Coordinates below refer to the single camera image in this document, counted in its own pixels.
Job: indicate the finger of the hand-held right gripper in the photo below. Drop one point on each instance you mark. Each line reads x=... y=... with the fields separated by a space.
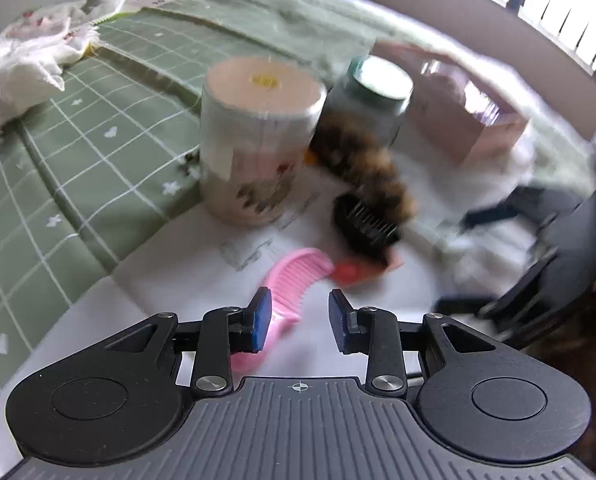
x=497 y=210
x=507 y=290

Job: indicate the orange red small clip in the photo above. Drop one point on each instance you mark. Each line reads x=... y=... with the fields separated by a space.
x=355 y=271

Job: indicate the barred window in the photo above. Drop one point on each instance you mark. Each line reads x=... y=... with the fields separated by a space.
x=542 y=5

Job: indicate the pink plastic comb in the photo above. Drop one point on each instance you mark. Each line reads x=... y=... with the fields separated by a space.
x=290 y=290

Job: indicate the white printed bed sheet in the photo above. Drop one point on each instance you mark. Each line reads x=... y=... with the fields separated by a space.
x=178 y=280

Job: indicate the beige lid floral jar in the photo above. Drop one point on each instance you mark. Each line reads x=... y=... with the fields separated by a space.
x=258 y=145

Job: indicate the black hair brush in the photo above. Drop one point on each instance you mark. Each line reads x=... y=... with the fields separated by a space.
x=365 y=230

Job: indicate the pink floral white cloth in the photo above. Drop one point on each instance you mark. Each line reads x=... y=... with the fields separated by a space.
x=43 y=25

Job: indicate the pink cardboard box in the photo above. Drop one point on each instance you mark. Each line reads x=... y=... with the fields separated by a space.
x=457 y=110

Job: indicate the brown furry scrunchie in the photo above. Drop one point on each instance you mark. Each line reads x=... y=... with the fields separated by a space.
x=362 y=165

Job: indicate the white fringed towel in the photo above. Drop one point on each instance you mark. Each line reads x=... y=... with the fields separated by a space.
x=18 y=80

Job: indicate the green lid clear jar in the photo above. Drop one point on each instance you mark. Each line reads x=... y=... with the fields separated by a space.
x=372 y=95

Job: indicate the green checked blanket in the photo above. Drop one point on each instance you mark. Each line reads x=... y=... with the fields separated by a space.
x=103 y=110

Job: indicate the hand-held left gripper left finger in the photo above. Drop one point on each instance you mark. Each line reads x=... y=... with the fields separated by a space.
x=261 y=321

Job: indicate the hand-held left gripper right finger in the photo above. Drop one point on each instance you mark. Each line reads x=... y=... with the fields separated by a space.
x=339 y=321

